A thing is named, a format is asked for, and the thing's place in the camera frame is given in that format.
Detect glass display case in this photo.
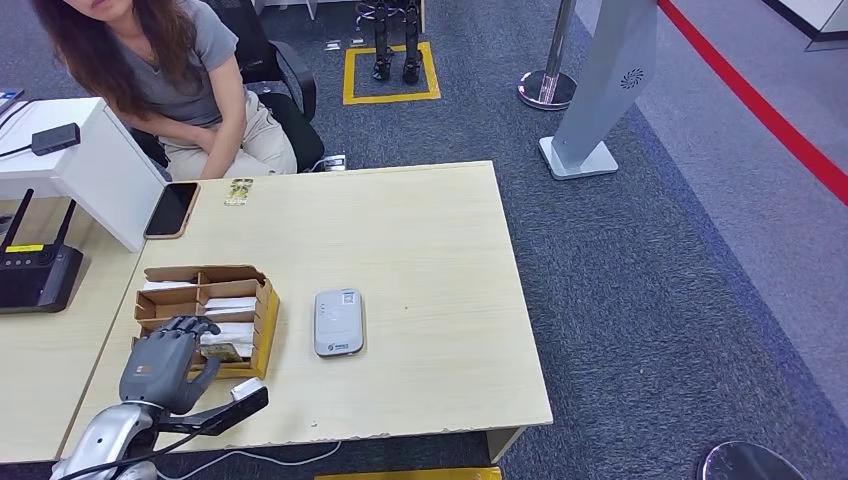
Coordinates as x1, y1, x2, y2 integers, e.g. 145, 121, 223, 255
761, 0, 848, 52

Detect cardboard card organizer box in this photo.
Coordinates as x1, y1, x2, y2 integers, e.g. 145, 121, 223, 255
132, 265, 281, 381

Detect white counter partition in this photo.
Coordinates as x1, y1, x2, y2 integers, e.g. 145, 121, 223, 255
0, 97, 168, 253

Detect person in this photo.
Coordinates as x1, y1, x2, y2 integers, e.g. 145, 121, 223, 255
29, 0, 299, 182

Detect black router with antennas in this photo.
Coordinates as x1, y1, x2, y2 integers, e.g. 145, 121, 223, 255
0, 188, 85, 315

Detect yellow patterned key card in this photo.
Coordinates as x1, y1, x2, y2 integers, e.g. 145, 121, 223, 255
198, 341, 246, 365

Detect yellow patterned ID card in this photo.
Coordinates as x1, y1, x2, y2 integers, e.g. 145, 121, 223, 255
223, 177, 255, 207

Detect black smartphone tan case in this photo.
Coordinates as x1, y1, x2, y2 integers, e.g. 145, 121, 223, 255
143, 182, 201, 240

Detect white floor cable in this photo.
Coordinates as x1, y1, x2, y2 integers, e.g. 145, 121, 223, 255
155, 442, 343, 480

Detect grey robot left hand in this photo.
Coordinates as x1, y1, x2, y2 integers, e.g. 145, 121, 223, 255
117, 315, 223, 417

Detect red floor tape line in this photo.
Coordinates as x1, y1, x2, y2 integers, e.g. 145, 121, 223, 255
655, 0, 848, 208

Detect grey white card reader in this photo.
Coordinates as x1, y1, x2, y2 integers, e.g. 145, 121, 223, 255
313, 288, 366, 359

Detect chrome round base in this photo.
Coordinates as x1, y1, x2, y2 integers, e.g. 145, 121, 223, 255
696, 440, 808, 480

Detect chrome stanchion post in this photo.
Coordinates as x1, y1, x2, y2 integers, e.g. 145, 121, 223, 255
515, 0, 578, 112

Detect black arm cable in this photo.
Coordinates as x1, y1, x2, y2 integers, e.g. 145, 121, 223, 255
56, 430, 200, 480

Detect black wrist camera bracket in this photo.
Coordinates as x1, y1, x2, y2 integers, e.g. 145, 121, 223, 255
155, 387, 270, 437

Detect yellow floor tape square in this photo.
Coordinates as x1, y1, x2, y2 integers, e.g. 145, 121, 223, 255
341, 41, 443, 107

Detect grey kiosk stand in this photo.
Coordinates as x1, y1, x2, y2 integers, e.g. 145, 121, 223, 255
537, 0, 658, 181

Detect yellow floor tape strip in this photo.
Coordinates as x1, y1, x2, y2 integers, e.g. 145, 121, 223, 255
313, 466, 503, 480

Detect black office chair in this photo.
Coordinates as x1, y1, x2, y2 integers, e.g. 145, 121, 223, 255
129, 0, 327, 175

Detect small black adapter box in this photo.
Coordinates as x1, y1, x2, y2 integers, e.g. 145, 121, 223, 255
31, 123, 82, 158

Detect black humanoid robot legs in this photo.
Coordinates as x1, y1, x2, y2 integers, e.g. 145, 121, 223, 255
354, 0, 426, 86

